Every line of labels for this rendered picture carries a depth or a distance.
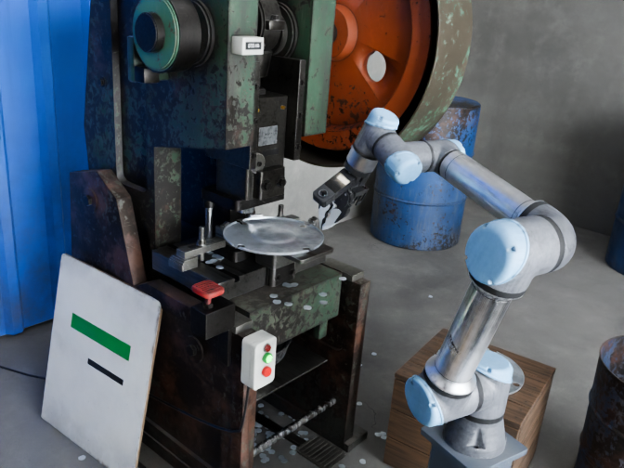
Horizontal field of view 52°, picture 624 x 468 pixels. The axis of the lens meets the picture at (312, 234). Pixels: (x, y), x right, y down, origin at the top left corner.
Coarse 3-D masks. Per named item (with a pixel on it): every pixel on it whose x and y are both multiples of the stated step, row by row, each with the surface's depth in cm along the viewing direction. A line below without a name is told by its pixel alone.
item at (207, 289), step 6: (198, 282) 158; (204, 282) 158; (210, 282) 158; (192, 288) 155; (198, 288) 155; (204, 288) 155; (210, 288) 155; (216, 288) 156; (222, 288) 156; (198, 294) 154; (204, 294) 153; (210, 294) 153; (216, 294) 154; (204, 300) 157; (210, 300) 157
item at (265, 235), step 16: (240, 224) 192; (256, 224) 193; (272, 224) 194; (288, 224) 195; (304, 224) 196; (240, 240) 179; (256, 240) 180; (272, 240) 180; (288, 240) 181; (304, 240) 183; (320, 240) 184
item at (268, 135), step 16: (272, 96) 176; (272, 112) 176; (272, 128) 178; (272, 144) 180; (256, 160) 175; (272, 160) 182; (224, 176) 182; (240, 176) 178; (256, 176) 177; (272, 176) 179; (224, 192) 184; (240, 192) 179; (256, 192) 178; (272, 192) 181
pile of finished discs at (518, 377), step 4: (504, 356) 214; (508, 360) 212; (512, 360) 212; (512, 364) 210; (516, 364) 210; (516, 368) 208; (520, 368) 208; (516, 372) 206; (520, 372) 206; (516, 376) 204; (520, 376) 204; (524, 376) 203; (516, 380) 202; (520, 380) 202; (524, 380) 201; (512, 384) 199; (520, 384) 199; (512, 388) 197; (516, 388) 197; (520, 388) 198; (512, 392) 194
